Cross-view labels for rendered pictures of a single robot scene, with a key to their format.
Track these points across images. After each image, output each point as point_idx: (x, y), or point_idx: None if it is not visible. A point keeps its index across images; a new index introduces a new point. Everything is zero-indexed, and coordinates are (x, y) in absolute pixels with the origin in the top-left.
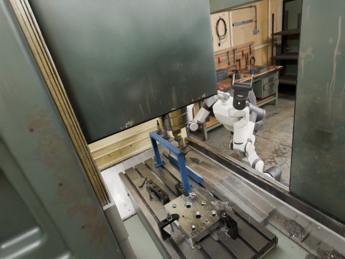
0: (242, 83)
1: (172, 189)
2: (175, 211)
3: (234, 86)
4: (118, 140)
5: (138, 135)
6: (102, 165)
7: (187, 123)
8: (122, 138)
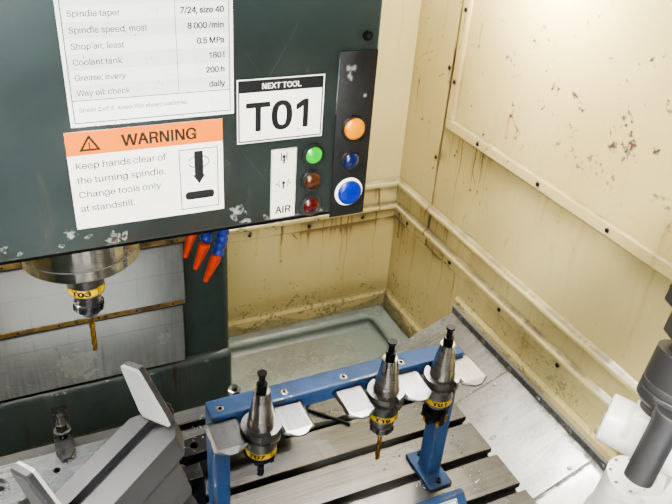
0: (123, 474)
1: (248, 492)
2: (86, 454)
3: (126, 423)
4: (537, 300)
5: (596, 367)
6: (474, 311)
7: (26, 267)
8: (548, 310)
